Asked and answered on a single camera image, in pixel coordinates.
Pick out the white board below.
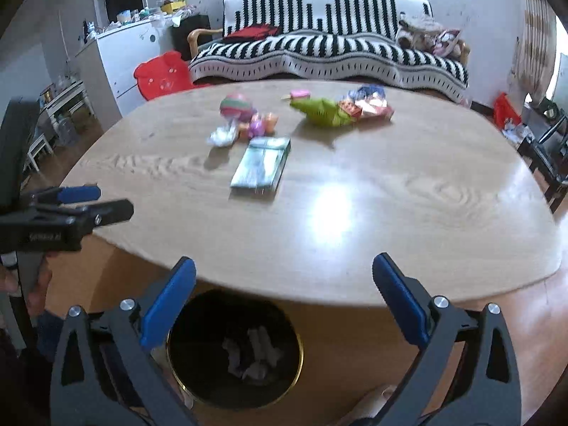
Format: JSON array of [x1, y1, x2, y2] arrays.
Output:
[[550, 53, 568, 98]]

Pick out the pale slipper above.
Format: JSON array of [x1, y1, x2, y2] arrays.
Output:
[[346, 384, 398, 426]]

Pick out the beige cloth bundle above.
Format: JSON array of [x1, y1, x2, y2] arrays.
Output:
[[397, 14, 444, 49]]

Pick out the red bag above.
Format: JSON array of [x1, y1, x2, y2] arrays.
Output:
[[493, 92, 522, 127]]

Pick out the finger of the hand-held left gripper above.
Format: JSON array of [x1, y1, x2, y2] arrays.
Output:
[[38, 199, 135, 234], [24, 185, 102, 207]]

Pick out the pink and green round wrapper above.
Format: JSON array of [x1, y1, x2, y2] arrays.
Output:
[[219, 92, 255, 121]]

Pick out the red pig-shaped stool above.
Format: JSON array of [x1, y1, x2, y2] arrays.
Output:
[[134, 52, 214, 100]]

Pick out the black panel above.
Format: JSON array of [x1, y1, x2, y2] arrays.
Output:
[[0, 99, 42, 214]]

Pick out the teal and white box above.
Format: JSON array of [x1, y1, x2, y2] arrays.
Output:
[[230, 137, 292, 196]]

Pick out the person's left hand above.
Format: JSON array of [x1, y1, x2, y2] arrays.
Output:
[[0, 252, 55, 318]]

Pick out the wooden sofa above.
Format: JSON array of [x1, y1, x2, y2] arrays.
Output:
[[187, 0, 471, 98]]

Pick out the green snack bag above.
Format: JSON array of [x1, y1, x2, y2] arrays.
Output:
[[289, 97, 356, 129]]

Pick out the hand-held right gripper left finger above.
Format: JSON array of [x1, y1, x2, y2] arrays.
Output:
[[50, 256, 198, 426]]

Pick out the blue and white snack packet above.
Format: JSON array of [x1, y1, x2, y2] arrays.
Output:
[[348, 83, 387, 100]]

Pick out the clear water bottle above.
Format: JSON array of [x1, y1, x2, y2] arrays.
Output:
[[55, 115, 78, 147]]

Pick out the beige patterned curtain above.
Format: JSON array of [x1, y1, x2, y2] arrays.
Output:
[[521, 0, 557, 94]]

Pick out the scattered papers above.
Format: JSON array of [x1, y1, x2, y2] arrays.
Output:
[[503, 122, 529, 143]]

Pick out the white wrapper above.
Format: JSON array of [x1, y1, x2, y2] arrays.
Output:
[[208, 124, 240, 147]]

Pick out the white cabinet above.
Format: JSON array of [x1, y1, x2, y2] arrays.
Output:
[[75, 18, 178, 118]]

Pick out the black wooden chair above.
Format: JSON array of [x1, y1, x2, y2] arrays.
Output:
[[517, 113, 568, 214]]

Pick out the pink and white cushion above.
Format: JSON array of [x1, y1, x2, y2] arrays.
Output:
[[432, 29, 464, 58]]

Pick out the clutter of bottles and boxes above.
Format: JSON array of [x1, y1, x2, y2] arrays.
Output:
[[82, 0, 196, 40]]

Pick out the red and orange snack packet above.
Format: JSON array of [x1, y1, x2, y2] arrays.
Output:
[[339, 98, 395, 121]]

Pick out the white low table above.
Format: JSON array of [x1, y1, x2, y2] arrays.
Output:
[[27, 80, 94, 171]]

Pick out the black bin with gold rim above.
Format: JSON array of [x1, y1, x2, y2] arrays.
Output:
[[166, 288, 305, 410]]

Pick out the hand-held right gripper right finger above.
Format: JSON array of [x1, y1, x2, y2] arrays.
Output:
[[372, 253, 522, 426]]

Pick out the black side cabinet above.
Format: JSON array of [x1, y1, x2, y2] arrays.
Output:
[[171, 14, 211, 60]]

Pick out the striped covered sofa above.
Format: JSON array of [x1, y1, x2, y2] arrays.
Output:
[[189, 0, 469, 103]]

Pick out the crumpled white paper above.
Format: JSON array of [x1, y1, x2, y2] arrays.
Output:
[[222, 326, 285, 384]]

